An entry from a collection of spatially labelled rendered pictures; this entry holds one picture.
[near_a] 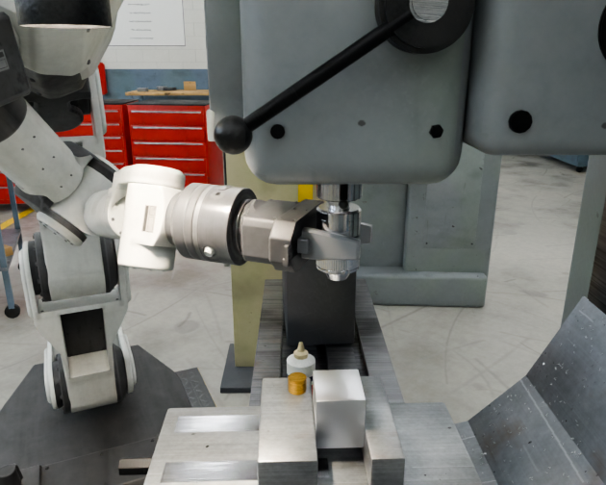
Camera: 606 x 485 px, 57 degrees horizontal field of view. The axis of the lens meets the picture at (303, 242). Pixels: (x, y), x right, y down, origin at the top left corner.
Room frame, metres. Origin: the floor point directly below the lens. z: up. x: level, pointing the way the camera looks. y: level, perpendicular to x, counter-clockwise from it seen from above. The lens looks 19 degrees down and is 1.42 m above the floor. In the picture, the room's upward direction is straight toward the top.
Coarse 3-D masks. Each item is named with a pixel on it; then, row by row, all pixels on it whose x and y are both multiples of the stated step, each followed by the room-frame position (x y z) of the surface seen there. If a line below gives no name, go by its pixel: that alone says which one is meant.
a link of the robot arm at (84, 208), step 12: (84, 168) 0.83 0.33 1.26; (96, 168) 0.83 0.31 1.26; (108, 168) 0.83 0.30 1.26; (84, 180) 0.81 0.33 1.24; (96, 180) 0.82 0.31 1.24; (108, 180) 0.83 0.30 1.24; (72, 192) 0.80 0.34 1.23; (84, 192) 0.80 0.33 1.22; (96, 192) 0.79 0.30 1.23; (60, 204) 0.79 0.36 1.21; (72, 204) 0.79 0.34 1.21; (84, 204) 0.80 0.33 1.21; (96, 204) 0.74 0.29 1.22; (72, 216) 0.78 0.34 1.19; (84, 216) 0.78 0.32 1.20; (96, 216) 0.73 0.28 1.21; (84, 228) 0.79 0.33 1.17; (96, 228) 0.74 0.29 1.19
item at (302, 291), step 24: (312, 264) 0.87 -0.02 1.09; (288, 288) 0.86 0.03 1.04; (312, 288) 0.87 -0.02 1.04; (336, 288) 0.87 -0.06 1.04; (288, 312) 0.86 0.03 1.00; (312, 312) 0.87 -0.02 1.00; (336, 312) 0.87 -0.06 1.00; (288, 336) 0.86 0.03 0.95; (312, 336) 0.87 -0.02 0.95; (336, 336) 0.87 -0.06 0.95
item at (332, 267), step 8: (320, 224) 0.55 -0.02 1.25; (328, 224) 0.54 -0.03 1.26; (336, 224) 0.54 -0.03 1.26; (344, 224) 0.54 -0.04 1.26; (352, 224) 0.54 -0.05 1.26; (360, 224) 0.55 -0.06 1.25; (336, 232) 0.54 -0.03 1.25; (344, 232) 0.54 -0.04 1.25; (352, 232) 0.54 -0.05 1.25; (360, 232) 0.55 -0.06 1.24; (320, 264) 0.55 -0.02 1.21; (328, 264) 0.54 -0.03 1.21; (336, 264) 0.54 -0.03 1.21; (344, 264) 0.54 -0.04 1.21; (352, 264) 0.54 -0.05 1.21; (328, 272) 0.54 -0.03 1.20; (336, 272) 0.54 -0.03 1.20; (344, 272) 0.54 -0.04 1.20
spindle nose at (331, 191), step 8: (328, 184) 0.54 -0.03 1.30; (336, 184) 0.54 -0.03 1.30; (352, 184) 0.54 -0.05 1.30; (360, 184) 0.55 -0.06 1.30; (320, 192) 0.55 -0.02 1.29; (328, 192) 0.54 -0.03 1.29; (336, 192) 0.54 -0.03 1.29; (352, 192) 0.54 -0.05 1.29; (360, 192) 0.55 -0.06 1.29; (328, 200) 0.54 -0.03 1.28; (336, 200) 0.54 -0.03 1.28; (352, 200) 0.54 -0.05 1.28
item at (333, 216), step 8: (320, 208) 0.55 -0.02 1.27; (328, 208) 0.55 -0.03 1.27; (352, 208) 0.55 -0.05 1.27; (360, 208) 0.56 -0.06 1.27; (320, 216) 0.55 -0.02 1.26; (328, 216) 0.54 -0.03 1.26; (336, 216) 0.54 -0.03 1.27; (344, 216) 0.54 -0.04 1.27; (352, 216) 0.54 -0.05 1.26; (360, 216) 0.55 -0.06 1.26
